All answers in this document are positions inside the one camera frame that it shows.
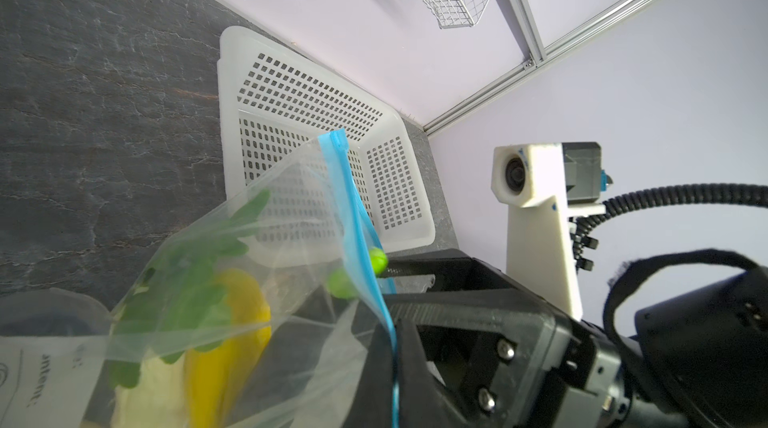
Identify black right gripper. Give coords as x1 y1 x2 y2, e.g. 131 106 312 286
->
342 249 631 427

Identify dark eggplant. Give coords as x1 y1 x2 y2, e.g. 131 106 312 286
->
325 248 389 300

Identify clear zip top bag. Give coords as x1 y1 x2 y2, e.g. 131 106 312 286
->
1 130 397 427

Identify green pepper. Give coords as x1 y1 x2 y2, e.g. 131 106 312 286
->
108 189 272 364

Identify white perforated plastic basket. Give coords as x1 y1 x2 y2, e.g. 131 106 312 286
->
217 26 436 253

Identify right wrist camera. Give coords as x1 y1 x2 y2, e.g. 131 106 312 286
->
491 141 608 320

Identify aluminium corner frame post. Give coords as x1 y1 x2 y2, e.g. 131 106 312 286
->
422 0 751 136

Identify black corrugated cable conduit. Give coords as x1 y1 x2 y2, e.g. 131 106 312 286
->
569 183 768 273

